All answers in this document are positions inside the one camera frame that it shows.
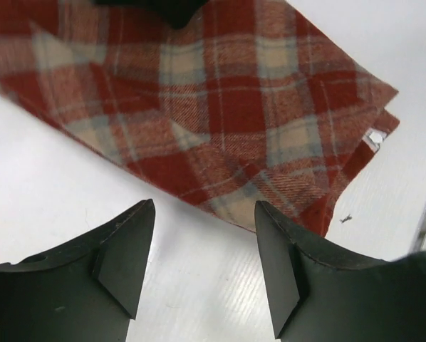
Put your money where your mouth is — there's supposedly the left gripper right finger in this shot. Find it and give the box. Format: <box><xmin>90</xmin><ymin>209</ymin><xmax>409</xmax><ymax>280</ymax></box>
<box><xmin>254</xmin><ymin>201</ymin><xmax>426</xmax><ymax>341</ymax></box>

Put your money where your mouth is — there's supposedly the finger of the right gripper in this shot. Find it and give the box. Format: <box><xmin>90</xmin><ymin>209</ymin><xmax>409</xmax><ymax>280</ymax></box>
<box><xmin>93</xmin><ymin>0</ymin><xmax>208</xmax><ymax>29</ymax></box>

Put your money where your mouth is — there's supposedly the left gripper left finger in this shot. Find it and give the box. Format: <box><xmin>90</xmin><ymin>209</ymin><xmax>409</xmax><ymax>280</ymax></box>
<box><xmin>0</xmin><ymin>199</ymin><xmax>155</xmax><ymax>342</ymax></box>

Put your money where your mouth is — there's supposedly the red plaid skirt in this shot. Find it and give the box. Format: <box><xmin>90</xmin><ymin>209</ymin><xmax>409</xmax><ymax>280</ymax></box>
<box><xmin>0</xmin><ymin>1</ymin><xmax>399</xmax><ymax>236</ymax></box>

